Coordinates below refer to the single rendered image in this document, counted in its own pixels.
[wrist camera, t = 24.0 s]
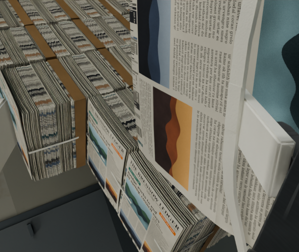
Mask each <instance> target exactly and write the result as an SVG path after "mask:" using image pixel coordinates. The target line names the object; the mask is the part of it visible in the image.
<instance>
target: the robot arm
mask: <svg viewBox="0 0 299 252"><path fill-rule="evenodd" d="M17 142H18V140H17V136H16V133H15V129H14V125H13V121H12V117H11V113H10V109H9V105H8V101H7V100H6V99H5V98H0V172H1V170H2V169H3V167H4V165H5V163H6V162H7V160H8V158H9V156H10V154H11V153H12V151H13V149H14V147H15V146H16V144H17ZM238 146H239V148H240V150H241V151H242V153H243V155H244V156H245V158H246V160H247V162H248V163H249V165H250V167H251V168H252V170H253V172H254V174H255V175H256V177H257V179H258V181H259V182H260V184H261V186H262V187H263V189H264V191H265V193H266V194H267V196H269V197H270V198H272V197H276V198H275V200H274V202H273V205H272V207H271V209H270V211H269V213H268V215H267V217H266V220H265V222H264V224H263V226H262V228H261V230H260V232H259V234H258V237H257V239H256V241H255V243H254V245H253V247H252V249H250V248H249V249H248V250H247V252H299V134H298V133H297V132H296V131H295V130H294V129H293V128H292V127H291V126H290V125H288V124H286V123H284V122H282V121H275V120H274V119H273V117H272V116H271V115H270V114H269V113H268V112H267V111H266V110H265V109H264V108H263V107H262V105H261V104H260V103H259V102H258V101H257V100H256V99H255V98H254V97H253V96H252V95H251V94H250V92H249V91H248V90H247V89H245V96H244V101H243V107H242V115H241V122H240V129H239V137H238Z"/></svg>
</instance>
